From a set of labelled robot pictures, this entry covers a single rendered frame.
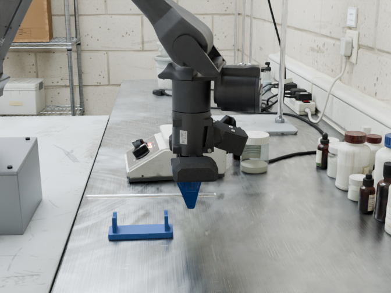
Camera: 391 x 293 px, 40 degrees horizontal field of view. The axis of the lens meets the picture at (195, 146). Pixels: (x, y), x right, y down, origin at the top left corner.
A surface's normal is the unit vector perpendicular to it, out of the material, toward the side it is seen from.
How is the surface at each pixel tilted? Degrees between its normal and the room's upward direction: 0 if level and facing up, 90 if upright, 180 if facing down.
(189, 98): 90
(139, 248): 0
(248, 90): 76
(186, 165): 45
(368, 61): 90
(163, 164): 90
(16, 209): 90
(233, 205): 0
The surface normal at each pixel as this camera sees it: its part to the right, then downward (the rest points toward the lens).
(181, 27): -0.18, 0.35
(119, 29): 0.07, 0.28
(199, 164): 0.06, -0.49
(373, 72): -1.00, 0.02
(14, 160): 0.01, -0.93
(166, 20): -0.50, -0.06
